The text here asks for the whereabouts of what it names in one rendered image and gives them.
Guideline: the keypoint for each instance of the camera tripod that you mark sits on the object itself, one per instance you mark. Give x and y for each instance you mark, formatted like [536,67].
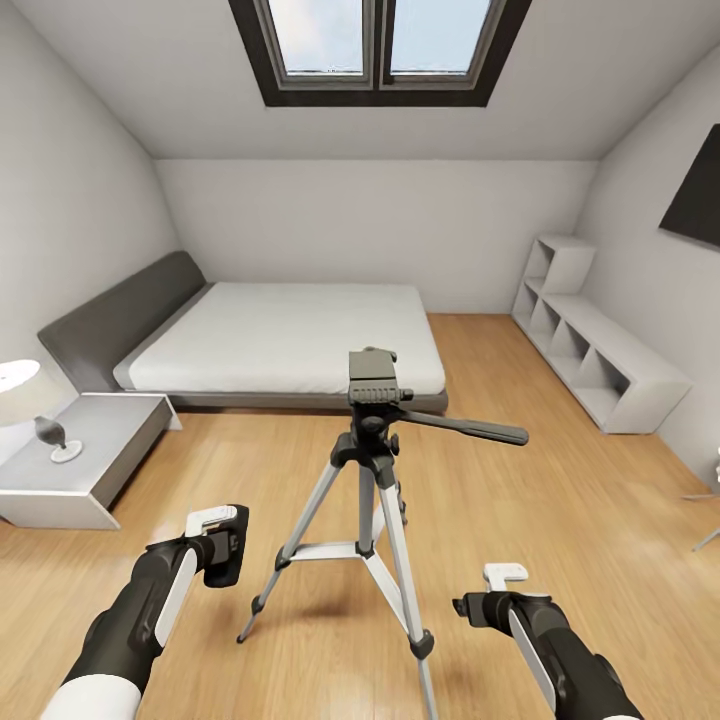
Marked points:
[374,397]

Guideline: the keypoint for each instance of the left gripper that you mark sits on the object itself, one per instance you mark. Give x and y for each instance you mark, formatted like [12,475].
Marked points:
[217,547]

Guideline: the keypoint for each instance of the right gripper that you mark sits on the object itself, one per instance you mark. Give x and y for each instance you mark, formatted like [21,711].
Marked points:
[481,608]

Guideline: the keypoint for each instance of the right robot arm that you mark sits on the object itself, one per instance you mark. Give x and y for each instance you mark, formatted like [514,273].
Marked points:
[577,684]

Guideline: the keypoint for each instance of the fixed window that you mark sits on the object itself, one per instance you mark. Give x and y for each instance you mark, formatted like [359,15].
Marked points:
[378,53]

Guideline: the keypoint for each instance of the wall mounted tv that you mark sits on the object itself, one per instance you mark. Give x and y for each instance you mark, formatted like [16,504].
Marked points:
[695,210]

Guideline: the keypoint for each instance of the digital camera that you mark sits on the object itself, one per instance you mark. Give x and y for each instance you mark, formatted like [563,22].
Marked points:
[226,574]

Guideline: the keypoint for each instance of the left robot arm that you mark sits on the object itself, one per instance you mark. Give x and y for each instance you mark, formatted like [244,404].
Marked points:
[109,679]

